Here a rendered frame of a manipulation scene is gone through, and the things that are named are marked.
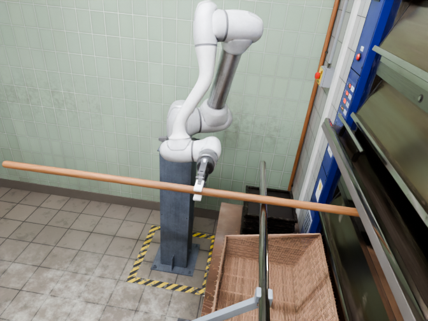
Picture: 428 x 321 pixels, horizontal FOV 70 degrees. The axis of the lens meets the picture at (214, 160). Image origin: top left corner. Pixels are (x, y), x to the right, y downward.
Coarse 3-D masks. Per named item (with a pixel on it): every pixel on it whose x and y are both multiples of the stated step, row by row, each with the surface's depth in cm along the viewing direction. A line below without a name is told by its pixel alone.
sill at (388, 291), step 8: (344, 184) 134; (352, 200) 123; (360, 224) 112; (368, 240) 104; (368, 248) 104; (376, 256) 97; (376, 264) 97; (384, 280) 91; (384, 288) 90; (392, 296) 85; (392, 304) 85; (400, 312) 81; (400, 320) 80
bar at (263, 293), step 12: (264, 168) 138; (264, 180) 130; (264, 192) 122; (264, 204) 115; (264, 216) 110; (264, 228) 104; (264, 240) 99; (264, 252) 95; (264, 264) 91; (264, 276) 87; (264, 288) 84; (252, 300) 85; (264, 300) 80; (216, 312) 91; (228, 312) 88; (240, 312) 87; (264, 312) 77
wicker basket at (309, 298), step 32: (224, 256) 168; (256, 256) 165; (288, 256) 162; (320, 256) 141; (224, 288) 150; (288, 288) 153; (320, 288) 131; (224, 320) 136; (256, 320) 137; (288, 320) 138; (320, 320) 123
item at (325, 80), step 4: (320, 68) 178; (324, 68) 173; (328, 68) 174; (332, 68) 175; (324, 72) 171; (328, 72) 171; (332, 72) 171; (320, 76) 175; (324, 76) 173; (328, 76) 172; (332, 76) 172; (320, 80) 175; (324, 80) 174; (328, 80) 173; (320, 84) 175; (324, 84) 175; (328, 84) 174
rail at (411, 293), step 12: (324, 120) 127; (336, 132) 115; (336, 144) 108; (348, 156) 99; (348, 168) 93; (360, 180) 87; (360, 192) 82; (372, 204) 77; (372, 216) 74; (384, 228) 70; (384, 240) 66; (396, 252) 63; (396, 264) 61; (396, 276) 60; (408, 276) 58; (408, 288) 56; (408, 300) 55; (420, 300) 54; (420, 312) 52
